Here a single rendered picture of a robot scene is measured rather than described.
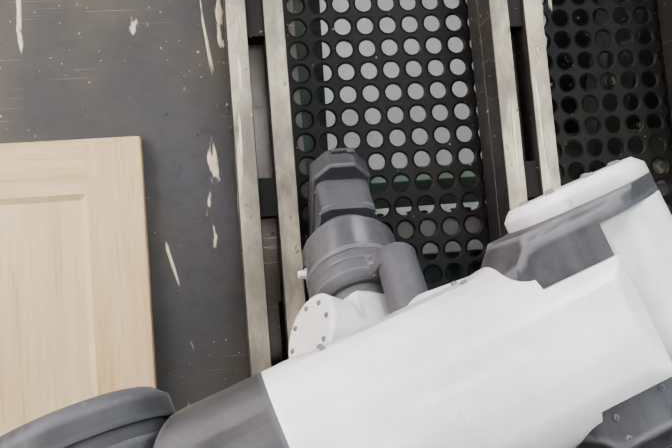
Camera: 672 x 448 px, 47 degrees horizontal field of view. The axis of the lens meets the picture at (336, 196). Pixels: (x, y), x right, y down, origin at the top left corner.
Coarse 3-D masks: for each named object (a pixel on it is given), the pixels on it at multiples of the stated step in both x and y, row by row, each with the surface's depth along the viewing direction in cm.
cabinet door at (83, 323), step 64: (0, 192) 78; (64, 192) 79; (128, 192) 80; (0, 256) 78; (64, 256) 79; (128, 256) 79; (0, 320) 77; (64, 320) 78; (128, 320) 79; (0, 384) 77; (64, 384) 78; (128, 384) 78
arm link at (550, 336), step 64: (576, 192) 37; (640, 192) 36; (512, 256) 34; (576, 256) 34; (384, 320) 35; (448, 320) 33; (512, 320) 32; (576, 320) 32; (640, 320) 33; (320, 384) 32; (384, 384) 32; (448, 384) 31; (512, 384) 31; (576, 384) 32; (640, 384) 33
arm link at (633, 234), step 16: (656, 192) 38; (640, 208) 37; (656, 208) 38; (608, 224) 37; (624, 224) 37; (640, 224) 37; (656, 224) 37; (608, 240) 37; (624, 240) 37; (640, 240) 37; (656, 240) 37; (624, 256) 36; (640, 256) 36; (656, 256) 37; (640, 272) 36; (656, 272) 36; (640, 288) 36; (656, 288) 36; (656, 304) 36; (656, 320) 36
